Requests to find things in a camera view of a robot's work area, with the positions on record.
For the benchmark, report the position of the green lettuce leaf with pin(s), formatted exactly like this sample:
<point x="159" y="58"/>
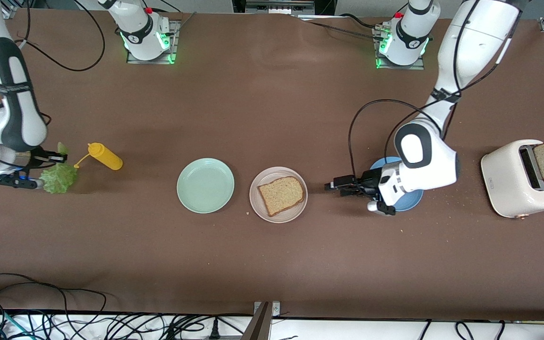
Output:
<point x="59" y="179"/>

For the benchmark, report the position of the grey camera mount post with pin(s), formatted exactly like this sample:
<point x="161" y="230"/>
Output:
<point x="258" y="328"/>

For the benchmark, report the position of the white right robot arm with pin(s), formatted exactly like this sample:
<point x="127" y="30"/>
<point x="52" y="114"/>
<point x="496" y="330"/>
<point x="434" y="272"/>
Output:
<point x="31" y="127"/>

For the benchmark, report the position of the mint green plate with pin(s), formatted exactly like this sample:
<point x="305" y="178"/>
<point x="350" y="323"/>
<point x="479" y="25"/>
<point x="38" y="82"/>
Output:
<point x="205" y="185"/>

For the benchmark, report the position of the blue plate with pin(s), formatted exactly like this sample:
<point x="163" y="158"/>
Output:
<point x="409" y="203"/>

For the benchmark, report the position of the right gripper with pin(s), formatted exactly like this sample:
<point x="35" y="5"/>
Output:
<point x="36" y="160"/>

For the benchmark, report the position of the white toaster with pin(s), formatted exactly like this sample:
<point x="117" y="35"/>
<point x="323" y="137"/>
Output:
<point x="505" y="182"/>

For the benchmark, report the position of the black equipment box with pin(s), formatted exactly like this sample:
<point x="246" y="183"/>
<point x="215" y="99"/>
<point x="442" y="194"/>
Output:
<point x="324" y="5"/>

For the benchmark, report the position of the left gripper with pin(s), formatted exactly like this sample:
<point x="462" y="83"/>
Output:
<point x="369" y="183"/>

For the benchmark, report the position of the brown table cover sheet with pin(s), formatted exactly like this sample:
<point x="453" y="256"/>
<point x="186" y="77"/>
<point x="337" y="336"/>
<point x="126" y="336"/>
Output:
<point x="272" y="118"/>

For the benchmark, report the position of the aluminium frame rack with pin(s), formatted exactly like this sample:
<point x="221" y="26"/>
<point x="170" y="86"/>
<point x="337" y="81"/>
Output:
<point x="10" y="5"/>

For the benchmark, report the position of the beige plate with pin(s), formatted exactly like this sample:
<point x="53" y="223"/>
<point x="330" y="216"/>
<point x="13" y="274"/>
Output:
<point x="272" y="174"/>

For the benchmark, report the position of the metal clamp bracket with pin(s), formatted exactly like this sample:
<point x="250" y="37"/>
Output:
<point x="276" y="309"/>

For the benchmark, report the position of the black power plug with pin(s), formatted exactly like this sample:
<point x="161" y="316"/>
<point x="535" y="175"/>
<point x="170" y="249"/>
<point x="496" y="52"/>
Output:
<point x="214" y="330"/>

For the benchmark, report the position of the yellow squeeze bottle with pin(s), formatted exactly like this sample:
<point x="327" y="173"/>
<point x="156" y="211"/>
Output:
<point x="106" y="159"/>

